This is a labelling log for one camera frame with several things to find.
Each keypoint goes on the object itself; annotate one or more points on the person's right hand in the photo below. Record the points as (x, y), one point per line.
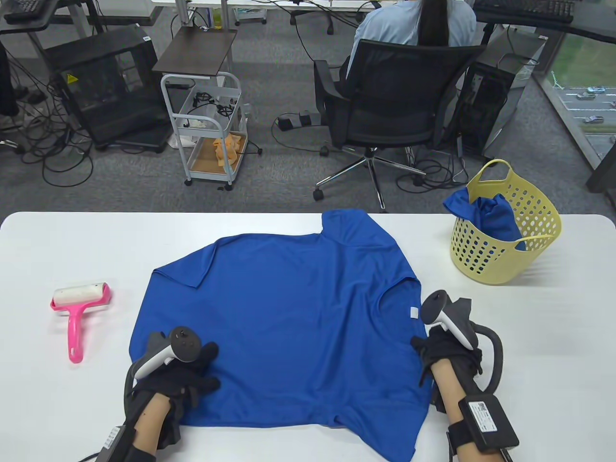
(442, 346)

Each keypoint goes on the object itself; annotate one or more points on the person's left hand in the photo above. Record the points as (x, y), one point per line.
(183, 380)

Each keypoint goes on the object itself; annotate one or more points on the pink lint roller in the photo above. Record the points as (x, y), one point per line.
(75, 332)

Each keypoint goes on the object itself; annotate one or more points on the blue t-shirt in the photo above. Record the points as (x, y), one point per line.
(495, 216)
(298, 327)

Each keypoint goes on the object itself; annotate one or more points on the person's right forearm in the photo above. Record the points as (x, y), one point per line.
(450, 394)

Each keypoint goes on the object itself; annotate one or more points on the person's left forearm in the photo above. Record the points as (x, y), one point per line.
(149, 423)

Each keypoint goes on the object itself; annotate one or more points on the dark grey left hand controller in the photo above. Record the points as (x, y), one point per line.
(185, 342)

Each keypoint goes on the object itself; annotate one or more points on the dark grey hand controller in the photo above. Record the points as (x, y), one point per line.
(435, 305)
(185, 342)

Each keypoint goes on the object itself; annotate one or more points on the dark grey right hand controller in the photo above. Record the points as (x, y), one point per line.
(435, 305)

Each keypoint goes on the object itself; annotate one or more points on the yellow perforated plastic basket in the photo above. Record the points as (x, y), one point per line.
(495, 264)

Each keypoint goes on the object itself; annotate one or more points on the orange cloth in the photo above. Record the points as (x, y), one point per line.
(226, 149)

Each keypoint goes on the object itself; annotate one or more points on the white rolling cart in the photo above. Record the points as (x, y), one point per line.
(197, 132)

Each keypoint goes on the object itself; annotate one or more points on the black mesh office chair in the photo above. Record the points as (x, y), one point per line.
(409, 96)

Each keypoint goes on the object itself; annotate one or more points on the black computer tower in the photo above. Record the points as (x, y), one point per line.
(505, 86)

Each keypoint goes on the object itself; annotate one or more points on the black foot pedal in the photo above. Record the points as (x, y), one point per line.
(296, 120)

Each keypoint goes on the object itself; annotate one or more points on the brown side table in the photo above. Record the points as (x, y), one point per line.
(197, 50)

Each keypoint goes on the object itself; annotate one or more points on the black keyboard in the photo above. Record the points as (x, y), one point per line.
(524, 8)
(24, 8)

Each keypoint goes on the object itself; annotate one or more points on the black open computer case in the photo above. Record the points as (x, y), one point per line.
(96, 43)

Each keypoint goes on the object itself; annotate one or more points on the black desk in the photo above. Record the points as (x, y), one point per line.
(120, 9)
(596, 21)

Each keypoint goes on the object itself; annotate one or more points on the white desk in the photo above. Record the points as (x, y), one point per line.
(183, 12)

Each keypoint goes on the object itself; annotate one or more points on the small white storage cart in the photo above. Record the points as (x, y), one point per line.
(250, 14)

